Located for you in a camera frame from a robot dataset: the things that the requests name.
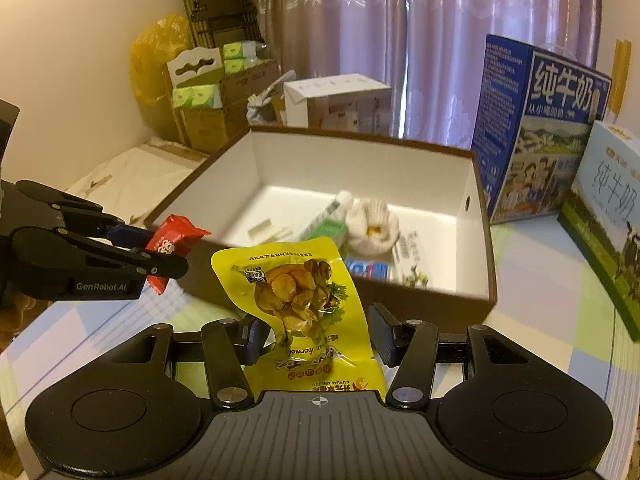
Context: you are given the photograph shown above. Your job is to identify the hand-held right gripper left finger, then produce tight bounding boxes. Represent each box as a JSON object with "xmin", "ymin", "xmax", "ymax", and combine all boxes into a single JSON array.
[{"xmin": 112, "ymin": 312, "xmax": 271, "ymax": 409}]

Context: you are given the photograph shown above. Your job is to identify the open box with flap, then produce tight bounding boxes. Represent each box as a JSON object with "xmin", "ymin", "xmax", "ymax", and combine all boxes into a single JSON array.
[{"xmin": 283, "ymin": 74, "xmax": 393, "ymax": 134}]

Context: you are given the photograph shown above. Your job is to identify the large cardboard box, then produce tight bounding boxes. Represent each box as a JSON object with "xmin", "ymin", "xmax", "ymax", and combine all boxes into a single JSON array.
[{"xmin": 172, "ymin": 60, "xmax": 281, "ymax": 155}]

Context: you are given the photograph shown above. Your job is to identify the folded metal rack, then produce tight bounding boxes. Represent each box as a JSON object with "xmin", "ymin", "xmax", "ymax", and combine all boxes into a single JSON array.
[{"xmin": 179, "ymin": 0, "xmax": 266, "ymax": 56}]

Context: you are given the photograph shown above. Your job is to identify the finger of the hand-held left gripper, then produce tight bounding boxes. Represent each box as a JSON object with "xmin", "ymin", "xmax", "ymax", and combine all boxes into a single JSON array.
[
  {"xmin": 14, "ymin": 180, "xmax": 156, "ymax": 250},
  {"xmin": 11, "ymin": 227, "xmax": 190, "ymax": 282}
]

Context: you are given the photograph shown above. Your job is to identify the stack of green tissue packs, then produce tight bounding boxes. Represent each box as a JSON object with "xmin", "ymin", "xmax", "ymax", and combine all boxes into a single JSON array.
[{"xmin": 172, "ymin": 41, "xmax": 258, "ymax": 110}]

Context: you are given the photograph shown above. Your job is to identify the person's left hand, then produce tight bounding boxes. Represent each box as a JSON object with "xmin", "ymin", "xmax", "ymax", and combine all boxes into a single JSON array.
[{"xmin": 0, "ymin": 291, "xmax": 37, "ymax": 356}]

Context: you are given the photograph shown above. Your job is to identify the brown cardboard box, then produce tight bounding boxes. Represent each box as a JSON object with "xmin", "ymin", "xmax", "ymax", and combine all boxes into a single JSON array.
[{"xmin": 144, "ymin": 126, "xmax": 498, "ymax": 321}]

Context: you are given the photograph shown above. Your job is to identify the white ointment box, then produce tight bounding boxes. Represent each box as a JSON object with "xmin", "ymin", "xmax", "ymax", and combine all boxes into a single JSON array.
[{"xmin": 392, "ymin": 231, "xmax": 432, "ymax": 287}]

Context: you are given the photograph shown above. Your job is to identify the dark blue milk carton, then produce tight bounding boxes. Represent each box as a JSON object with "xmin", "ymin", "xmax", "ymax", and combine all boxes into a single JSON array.
[{"xmin": 471, "ymin": 34, "xmax": 613, "ymax": 225}]

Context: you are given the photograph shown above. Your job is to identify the yellow plastic bag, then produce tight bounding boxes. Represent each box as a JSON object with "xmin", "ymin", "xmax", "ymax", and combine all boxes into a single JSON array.
[{"xmin": 129, "ymin": 14, "xmax": 193, "ymax": 138}]

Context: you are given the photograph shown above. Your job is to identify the red snack packet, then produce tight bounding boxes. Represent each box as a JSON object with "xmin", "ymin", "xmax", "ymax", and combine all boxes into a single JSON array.
[{"xmin": 145, "ymin": 214, "xmax": 212, "ymax": 295}]

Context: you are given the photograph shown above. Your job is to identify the yellow snack packet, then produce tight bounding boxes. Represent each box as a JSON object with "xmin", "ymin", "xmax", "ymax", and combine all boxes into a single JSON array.
[{"xmin": 210, "ymin": 236, "xmax": 388, "ymax": 401}]

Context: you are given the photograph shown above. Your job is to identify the white carton with handle cutouts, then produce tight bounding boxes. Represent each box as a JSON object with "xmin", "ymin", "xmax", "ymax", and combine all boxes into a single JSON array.
[{"xmin": 166, "ymin": 46, "xmax": 223, "ymax": 111}]

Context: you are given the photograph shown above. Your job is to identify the plaid tablecloth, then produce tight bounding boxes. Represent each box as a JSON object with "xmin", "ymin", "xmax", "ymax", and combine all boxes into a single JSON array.
[{"xmin": 0, "ymin": 220, "xmax": 640, "ymax": 480}]

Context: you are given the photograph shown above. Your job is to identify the light blue milk carton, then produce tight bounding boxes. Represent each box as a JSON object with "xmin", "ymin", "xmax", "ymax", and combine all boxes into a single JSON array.
[{"xmin": 557, "ymin": 120, "xmax": 640, "ymax": 328}]

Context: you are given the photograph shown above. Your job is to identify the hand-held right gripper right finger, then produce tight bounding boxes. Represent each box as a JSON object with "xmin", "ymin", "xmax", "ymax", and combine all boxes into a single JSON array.
[{"xmin": 368, "ymin": 302, "xmax": 536, "ymax": 409}]

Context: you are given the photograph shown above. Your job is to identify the pink curtain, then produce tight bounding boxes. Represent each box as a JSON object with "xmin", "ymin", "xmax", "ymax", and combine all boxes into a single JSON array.
[{"xmin": 245, "ymin": 0, "xmax": 606, "ymax": 147}]

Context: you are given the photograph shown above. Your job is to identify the blue and white tube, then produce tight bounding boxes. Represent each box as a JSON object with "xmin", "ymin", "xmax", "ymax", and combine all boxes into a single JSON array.
[{"xmin": 344, "ymin": 258, "xmax": 392, "ymax": 282}]

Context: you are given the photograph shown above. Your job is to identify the crumpled plastic bag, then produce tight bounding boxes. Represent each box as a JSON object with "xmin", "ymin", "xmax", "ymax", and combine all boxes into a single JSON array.
[{"xmin": 246, "ymin": 80, "xmax": 287, "ymax": 126}]

